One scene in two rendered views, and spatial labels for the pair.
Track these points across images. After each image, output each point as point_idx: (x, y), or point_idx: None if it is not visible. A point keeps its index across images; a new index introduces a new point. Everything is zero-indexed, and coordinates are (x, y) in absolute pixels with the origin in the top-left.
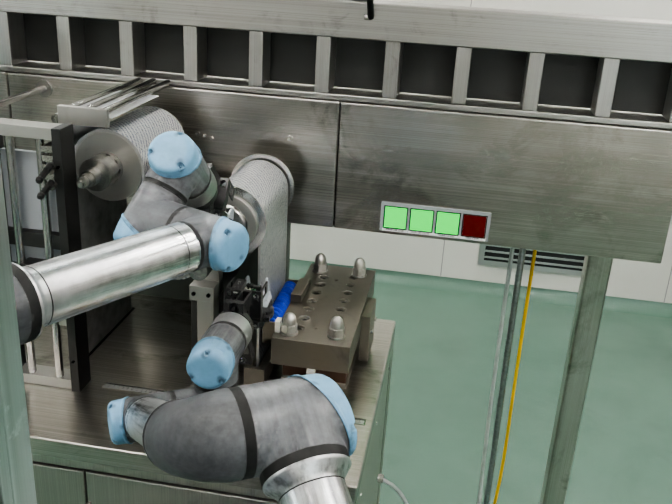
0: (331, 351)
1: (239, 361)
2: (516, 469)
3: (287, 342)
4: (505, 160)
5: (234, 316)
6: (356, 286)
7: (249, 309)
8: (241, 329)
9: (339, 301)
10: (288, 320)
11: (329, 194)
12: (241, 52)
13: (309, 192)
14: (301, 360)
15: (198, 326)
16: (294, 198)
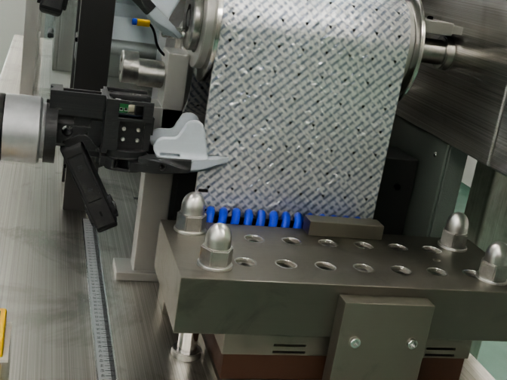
0: (173, 274)
1: (86, 215)
2: None
3: (163, 234)
4: None
5: (27, 98)
6: (440, 277)
7: (100, 127)
8: (4, 110)
9: (354, 264)
10: (182, 200)
11: (499, 96)
12: None
13: (478, 88)
14: (162, 276)
15: (141, 173)
16: (461, 97)
